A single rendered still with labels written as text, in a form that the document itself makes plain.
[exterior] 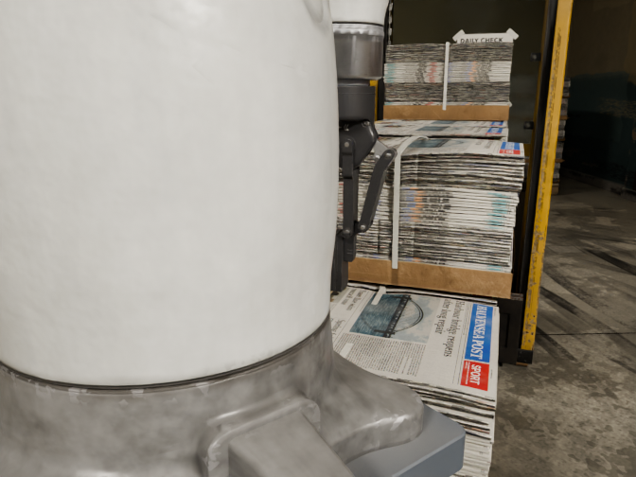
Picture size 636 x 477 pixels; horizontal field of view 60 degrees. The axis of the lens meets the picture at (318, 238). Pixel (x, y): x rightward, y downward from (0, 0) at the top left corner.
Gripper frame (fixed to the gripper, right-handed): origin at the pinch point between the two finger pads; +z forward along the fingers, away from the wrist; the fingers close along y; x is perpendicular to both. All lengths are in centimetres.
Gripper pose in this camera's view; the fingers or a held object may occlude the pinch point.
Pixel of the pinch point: (339, 260)
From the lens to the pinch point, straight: 65.6
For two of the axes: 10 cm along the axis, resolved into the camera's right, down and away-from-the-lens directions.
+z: 0.0, 9.6, 2.6
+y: -9.5, -0.8, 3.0
